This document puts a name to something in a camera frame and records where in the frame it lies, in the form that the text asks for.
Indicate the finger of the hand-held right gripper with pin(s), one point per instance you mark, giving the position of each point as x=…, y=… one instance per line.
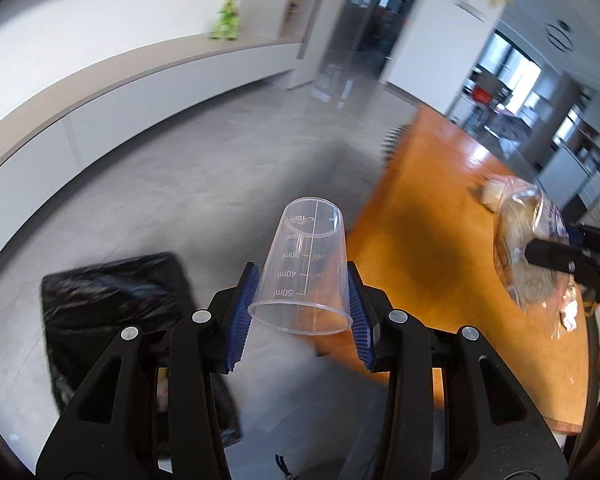
x=550, y=256
x=578, y=234

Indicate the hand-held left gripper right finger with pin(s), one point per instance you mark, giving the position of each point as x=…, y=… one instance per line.
x=360, y=322

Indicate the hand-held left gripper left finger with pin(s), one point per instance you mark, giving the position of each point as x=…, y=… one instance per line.
x=242, y=312

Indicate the clear plastic bag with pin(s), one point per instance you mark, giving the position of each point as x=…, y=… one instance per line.
x=522, y=225

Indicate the clear plastic measuring cup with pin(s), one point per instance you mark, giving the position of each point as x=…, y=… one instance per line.
x=300, y=260

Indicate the black trash bag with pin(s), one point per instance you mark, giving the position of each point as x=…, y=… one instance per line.
x=105, y=300

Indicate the white kitchen counter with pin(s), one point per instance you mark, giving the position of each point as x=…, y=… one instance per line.
x=565, y=172

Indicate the red bag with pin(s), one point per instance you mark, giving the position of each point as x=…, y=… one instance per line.
x=481, y=96

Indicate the black white striped strip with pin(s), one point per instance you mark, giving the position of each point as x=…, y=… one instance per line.
x=395, y=142

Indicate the long white sideboard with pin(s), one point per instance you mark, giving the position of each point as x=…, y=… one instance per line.
x=130, y=95

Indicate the green dinosaur toy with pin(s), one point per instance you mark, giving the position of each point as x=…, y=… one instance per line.
x=226, y=15

